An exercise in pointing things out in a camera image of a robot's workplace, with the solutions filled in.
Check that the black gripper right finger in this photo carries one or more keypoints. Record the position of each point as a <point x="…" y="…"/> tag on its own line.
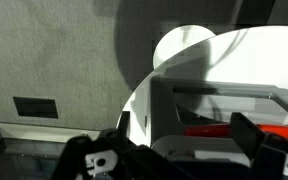
<point x="270" y="156"/>

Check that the glass wall panel dark frame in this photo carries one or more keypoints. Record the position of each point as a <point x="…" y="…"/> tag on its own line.
<point x="24" y="150"/>

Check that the grey oven door with window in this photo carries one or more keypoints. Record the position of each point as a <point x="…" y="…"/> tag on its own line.
<point x="160" y="106"/>

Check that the black floor outlet cover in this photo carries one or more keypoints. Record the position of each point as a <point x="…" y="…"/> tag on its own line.
<point x="35" y="107"/>

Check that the white round pedestal table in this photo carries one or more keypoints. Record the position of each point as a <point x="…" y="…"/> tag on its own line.
<point x="250" y="56"/>

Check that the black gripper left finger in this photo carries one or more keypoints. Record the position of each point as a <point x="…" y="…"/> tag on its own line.
<point x="84" y="146"/>

